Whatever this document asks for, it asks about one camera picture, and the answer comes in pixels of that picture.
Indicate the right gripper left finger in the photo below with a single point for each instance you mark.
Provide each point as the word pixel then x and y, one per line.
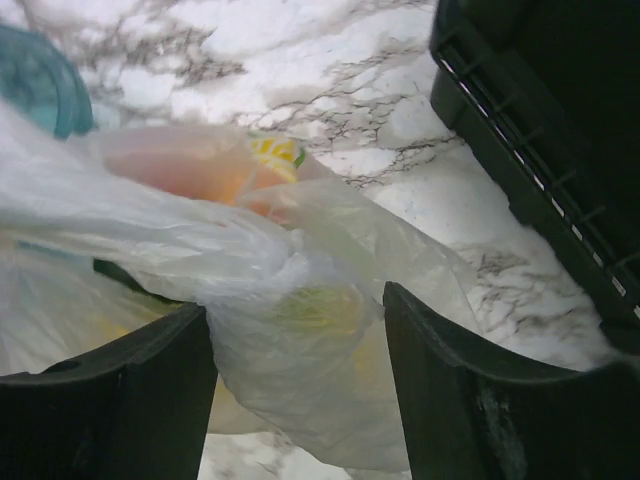
pixel 135 408

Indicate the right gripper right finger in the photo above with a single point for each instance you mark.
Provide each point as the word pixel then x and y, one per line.
pixel 472 409

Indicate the clear plastic bag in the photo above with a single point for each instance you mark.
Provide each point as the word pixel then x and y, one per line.
pixel 88 256

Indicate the green fake fruit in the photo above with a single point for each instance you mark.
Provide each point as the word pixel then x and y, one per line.
pixel 323 310

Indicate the orange fake peach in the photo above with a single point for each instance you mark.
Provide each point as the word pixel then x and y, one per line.
pixel 202 163

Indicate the black tool box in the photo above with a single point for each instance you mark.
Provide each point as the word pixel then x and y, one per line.
pixel 546 94

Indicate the blue transparent tray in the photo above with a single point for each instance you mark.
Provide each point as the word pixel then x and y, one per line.
pixel 43 84

